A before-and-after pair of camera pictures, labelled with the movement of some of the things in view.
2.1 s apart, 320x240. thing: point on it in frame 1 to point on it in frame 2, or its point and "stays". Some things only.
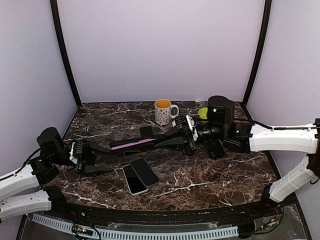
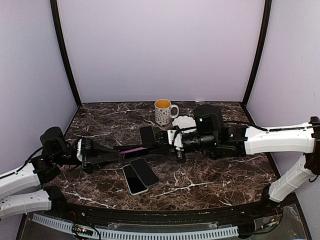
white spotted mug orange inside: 164,111 stays
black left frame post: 61,42 stays
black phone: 146,131 stays
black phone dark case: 118,148 to 133,152
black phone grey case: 145,173 stays
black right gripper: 187,143 to 170,149
